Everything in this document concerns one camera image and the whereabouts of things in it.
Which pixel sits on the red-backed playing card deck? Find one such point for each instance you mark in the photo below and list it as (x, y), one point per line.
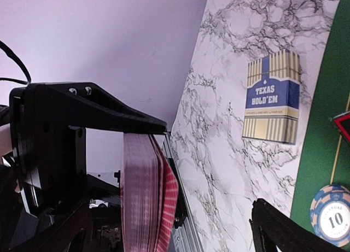
(140, 192)

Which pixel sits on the round green poker mat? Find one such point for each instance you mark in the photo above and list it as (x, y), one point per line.
(322, 158)

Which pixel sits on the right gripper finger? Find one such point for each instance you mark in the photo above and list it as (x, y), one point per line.
(272, 231)

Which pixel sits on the placed ten chips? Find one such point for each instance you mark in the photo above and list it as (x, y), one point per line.
(329, 214)

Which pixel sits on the triangular all-in button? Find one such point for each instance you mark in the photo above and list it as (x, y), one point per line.
(342, 123)

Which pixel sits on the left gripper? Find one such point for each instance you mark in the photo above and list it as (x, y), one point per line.
(48, 124)

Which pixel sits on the blue gold card box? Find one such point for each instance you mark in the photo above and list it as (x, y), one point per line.
(272, 98)

